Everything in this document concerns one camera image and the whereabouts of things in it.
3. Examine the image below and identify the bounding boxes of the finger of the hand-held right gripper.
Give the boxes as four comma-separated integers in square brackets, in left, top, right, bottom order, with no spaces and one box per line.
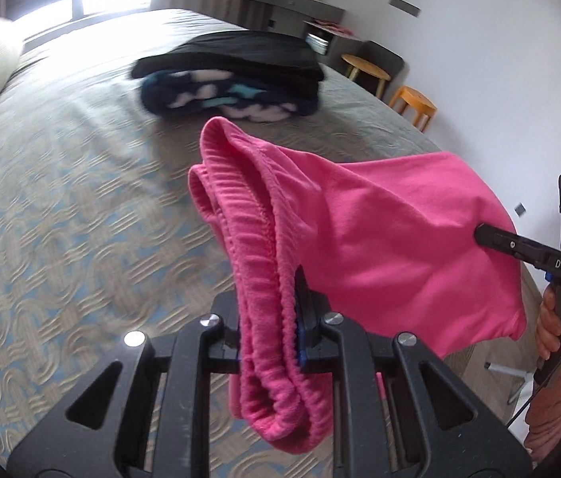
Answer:
[474,223,552,272]

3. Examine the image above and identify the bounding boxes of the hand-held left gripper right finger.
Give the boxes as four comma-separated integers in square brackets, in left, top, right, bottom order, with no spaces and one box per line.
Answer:
[293,265,533,478]

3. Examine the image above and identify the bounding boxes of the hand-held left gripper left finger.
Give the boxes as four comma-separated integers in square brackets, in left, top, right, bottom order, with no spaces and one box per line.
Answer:
[6,291,246,478]

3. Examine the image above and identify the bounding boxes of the pink pants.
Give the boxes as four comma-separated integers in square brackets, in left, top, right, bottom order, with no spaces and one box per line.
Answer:
[188,116,528,455]

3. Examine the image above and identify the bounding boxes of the person's right forearm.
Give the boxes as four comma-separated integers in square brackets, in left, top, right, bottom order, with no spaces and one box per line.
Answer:
[524,343,561,465]

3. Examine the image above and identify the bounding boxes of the white metal stand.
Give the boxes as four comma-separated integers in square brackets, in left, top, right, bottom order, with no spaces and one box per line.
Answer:
[484,360,533,407]

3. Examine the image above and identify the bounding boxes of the orange stool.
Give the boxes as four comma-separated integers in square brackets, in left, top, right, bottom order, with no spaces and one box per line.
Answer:
[389,86,438,133]

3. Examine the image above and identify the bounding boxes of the patterned beige bedspread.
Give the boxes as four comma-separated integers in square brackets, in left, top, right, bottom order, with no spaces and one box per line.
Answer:
[0,7,542,478]

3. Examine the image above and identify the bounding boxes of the yellow wooden stool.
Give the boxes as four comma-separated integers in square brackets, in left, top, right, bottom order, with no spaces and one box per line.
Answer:
[342,54,392,98]

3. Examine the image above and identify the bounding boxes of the folded blue patterned garment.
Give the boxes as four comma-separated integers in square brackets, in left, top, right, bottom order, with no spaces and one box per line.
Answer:
[138,69,322,123]

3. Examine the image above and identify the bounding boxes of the folded black garment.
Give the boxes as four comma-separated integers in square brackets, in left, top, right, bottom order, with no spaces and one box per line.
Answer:
[131,30,326,85]

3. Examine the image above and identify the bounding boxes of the dark grey desk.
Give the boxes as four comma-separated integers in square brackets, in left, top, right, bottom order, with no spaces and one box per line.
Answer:
[239,0,347,67]

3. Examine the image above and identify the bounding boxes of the black cable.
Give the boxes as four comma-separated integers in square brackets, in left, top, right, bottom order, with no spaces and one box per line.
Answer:
[506,386,540,430]

